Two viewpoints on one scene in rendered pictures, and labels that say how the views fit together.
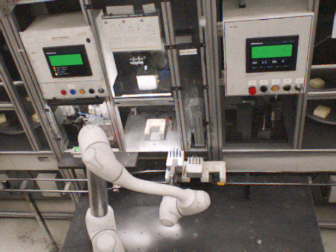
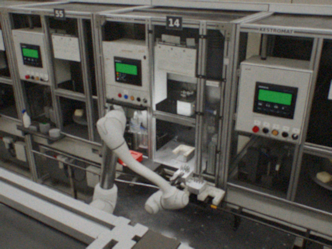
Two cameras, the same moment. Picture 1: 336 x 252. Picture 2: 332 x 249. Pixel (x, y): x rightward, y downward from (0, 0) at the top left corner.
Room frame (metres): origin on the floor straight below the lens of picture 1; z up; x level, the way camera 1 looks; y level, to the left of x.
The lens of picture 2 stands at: (-0.43, -0.55, 2.31)
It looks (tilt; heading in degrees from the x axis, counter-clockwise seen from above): 24 degrees down; 14
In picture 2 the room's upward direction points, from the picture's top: straight up
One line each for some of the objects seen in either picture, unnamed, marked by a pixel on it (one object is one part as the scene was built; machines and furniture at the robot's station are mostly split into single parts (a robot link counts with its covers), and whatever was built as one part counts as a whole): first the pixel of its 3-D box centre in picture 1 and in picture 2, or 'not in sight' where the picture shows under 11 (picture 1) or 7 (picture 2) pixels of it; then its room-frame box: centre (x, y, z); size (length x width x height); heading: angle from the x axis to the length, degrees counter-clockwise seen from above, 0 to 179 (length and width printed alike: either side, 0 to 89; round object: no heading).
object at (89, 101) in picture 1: (75, 101); (125, 103); (1.96, 0.37, 1.37); 0.36 x 0.04 x 0.04; 73
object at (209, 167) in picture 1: (195, 174); (197, 193); (1.65, -0.27, 0.84); 0.36 x 0.14 x 0.10; 73
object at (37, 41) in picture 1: (71, 56); (134, 70); (2.09, 0.33, 1.60); 0.42 x 0.29 x 0.46; 73
